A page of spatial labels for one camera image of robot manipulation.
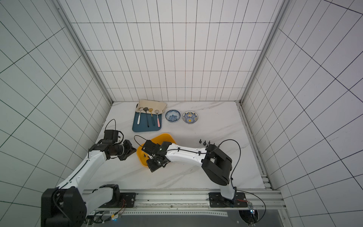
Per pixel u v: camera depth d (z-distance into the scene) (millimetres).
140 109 1131
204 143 949
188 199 745
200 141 950
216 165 455
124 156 740
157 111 1113
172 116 1086
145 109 1143
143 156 890
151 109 1139
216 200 727
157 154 583
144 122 1072
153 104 1180
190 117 1072
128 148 737
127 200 725
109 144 604
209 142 949
